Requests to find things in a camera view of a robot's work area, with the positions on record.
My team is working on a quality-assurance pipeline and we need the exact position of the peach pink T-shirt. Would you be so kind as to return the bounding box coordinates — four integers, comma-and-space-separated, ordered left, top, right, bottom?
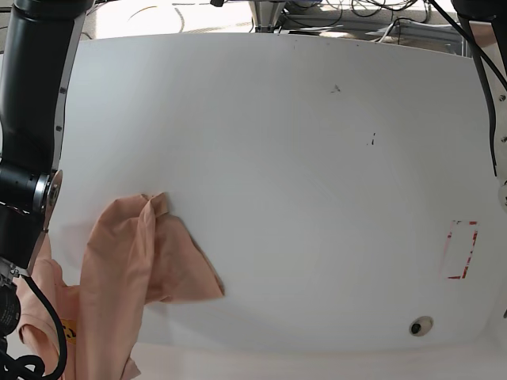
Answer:
32, 194, 224, 379

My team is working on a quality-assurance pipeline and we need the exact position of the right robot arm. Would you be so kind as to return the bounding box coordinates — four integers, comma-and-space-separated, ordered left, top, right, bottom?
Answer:
1, 1, 92, 379

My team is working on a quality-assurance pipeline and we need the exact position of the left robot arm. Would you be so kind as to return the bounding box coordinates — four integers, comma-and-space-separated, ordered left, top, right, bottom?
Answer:
452, 1, 506, 208

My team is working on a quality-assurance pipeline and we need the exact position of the red tape rectangle marking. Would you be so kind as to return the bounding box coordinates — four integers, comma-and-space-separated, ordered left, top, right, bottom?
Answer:
440, 220, 478, 279

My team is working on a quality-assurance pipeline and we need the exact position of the right round table grommet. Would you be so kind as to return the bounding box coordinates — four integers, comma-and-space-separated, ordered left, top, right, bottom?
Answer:
409, 316, 434, 337

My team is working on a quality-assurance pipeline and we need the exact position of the grey metal centre post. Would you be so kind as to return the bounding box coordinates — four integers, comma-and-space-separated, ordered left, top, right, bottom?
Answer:
249, 1, 286, 33

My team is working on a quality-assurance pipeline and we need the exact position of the white cable on floor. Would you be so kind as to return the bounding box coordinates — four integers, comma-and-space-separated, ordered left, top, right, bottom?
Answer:
378, 15, 460, 44

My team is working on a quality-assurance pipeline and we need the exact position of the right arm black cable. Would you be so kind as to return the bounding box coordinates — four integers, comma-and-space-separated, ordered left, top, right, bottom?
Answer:
0, 275, 69, 380

